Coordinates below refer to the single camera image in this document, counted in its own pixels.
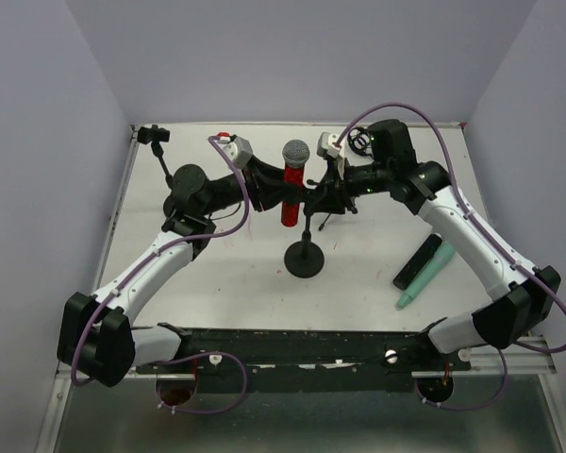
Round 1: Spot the red glitter microphone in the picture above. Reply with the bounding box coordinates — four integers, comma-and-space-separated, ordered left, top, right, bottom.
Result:
281, 140, 310, 227

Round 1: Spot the round-base mic stand with clip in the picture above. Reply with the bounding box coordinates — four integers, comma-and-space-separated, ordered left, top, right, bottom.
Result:
284, 195, 325, 278

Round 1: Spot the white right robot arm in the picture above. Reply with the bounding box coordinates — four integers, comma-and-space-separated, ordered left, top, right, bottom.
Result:
316, 119, 560, 354

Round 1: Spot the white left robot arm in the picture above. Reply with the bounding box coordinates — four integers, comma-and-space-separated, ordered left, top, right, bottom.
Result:
57, 158, 304, 387

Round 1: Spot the left round-base mic stand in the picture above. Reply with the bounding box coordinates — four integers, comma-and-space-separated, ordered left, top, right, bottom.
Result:
137, 125, 206, 219

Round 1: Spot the black glitter microphone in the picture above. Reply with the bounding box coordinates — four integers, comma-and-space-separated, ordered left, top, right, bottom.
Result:
392, 233, 442, 291

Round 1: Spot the mint green microphone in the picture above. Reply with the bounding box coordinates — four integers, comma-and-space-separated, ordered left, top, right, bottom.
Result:
395, 242, 456, 310

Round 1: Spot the tripod stand with shock mount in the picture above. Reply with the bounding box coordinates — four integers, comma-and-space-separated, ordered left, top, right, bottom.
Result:
315, 126, 374, 231

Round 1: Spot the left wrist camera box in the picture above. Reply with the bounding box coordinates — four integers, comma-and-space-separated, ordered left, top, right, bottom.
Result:
224, 136, 254, 170

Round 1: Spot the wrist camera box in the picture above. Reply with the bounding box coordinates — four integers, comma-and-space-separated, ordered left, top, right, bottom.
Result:
224, 136, 254, 170
317, 132, 346, 179

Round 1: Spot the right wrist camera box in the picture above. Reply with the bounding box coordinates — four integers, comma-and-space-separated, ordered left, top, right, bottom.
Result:
317, 132, 346, 179

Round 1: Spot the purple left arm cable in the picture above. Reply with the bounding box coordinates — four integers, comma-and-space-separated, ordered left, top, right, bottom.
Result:
70, 134, 252, 386

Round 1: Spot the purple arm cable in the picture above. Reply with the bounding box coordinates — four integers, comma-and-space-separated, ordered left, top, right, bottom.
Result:
337, 101, 566, 353
70, 134, 252, 386

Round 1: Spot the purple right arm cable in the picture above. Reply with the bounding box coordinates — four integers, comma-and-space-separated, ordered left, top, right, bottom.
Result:
337, 101, 566, 353

